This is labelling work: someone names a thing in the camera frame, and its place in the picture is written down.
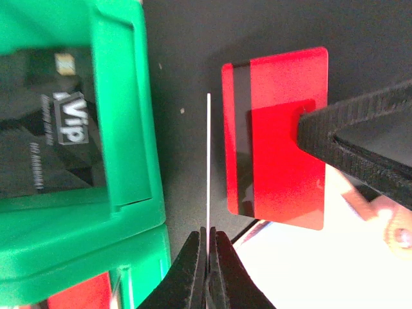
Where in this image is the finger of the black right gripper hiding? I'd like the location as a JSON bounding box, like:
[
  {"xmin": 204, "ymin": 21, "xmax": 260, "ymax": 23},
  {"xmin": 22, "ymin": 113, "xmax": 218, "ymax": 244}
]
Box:
[{"xmin": 297, "ymin": 80, "xmax": 411, "ymax": 209}]

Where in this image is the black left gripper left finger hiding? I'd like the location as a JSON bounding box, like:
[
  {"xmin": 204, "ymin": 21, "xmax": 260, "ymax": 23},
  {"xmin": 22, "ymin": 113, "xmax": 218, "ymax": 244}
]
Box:
[{"xmin": 138, "ymin": 227, "xmax": 207, "ymax": 309}]

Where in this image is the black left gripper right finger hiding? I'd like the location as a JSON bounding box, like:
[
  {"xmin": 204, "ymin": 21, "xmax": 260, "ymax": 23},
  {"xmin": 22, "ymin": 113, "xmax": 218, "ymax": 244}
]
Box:
[{"xmin": 207, "ymin": 227, "xmax": 274, "ymax": 309}]

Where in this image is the tan leather card holder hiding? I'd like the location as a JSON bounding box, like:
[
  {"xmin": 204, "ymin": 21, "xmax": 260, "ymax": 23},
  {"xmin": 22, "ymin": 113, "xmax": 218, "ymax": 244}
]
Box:
[{"xmin": 236, "ymin": 167, "xmax": 411, "ymax": 308}]

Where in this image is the red white card stack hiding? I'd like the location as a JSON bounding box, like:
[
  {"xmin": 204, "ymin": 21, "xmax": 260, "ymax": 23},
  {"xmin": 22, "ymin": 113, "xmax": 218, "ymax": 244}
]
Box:
[{"xmin": 47, "ymin": 272, "xmax": 111, "ymax": 309}]

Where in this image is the black vip card stack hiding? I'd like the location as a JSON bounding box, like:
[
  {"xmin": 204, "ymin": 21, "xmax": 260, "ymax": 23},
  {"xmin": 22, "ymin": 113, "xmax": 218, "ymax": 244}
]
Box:
[{"xmin": 1, "ymin": 47, "xmax": 106, "ymax": 198}]

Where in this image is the middle green plastic bin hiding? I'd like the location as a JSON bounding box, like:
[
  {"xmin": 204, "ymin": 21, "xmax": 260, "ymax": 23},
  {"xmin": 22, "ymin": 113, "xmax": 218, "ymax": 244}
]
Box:
[{"xmin": 0, "ymin": 0, "xmax": 167, "ymax": 287}]

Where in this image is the green plastic bin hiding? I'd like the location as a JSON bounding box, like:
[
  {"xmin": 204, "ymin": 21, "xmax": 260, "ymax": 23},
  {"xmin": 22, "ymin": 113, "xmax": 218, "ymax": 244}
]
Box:
[
  {"xmin": 1, "ymin": 223, "xmax": 171, "ymax": 308},
  {"xmin": 0, "ymin": 0, "xmax": 167, "ymax": 287}
]

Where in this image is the left green plastic bin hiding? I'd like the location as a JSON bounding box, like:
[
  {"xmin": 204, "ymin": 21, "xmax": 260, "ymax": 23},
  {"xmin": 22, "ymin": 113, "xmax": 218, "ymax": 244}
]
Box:
[{"xmin": 1, "ymin": 223, "xmax": 171, "ymax": 308}]

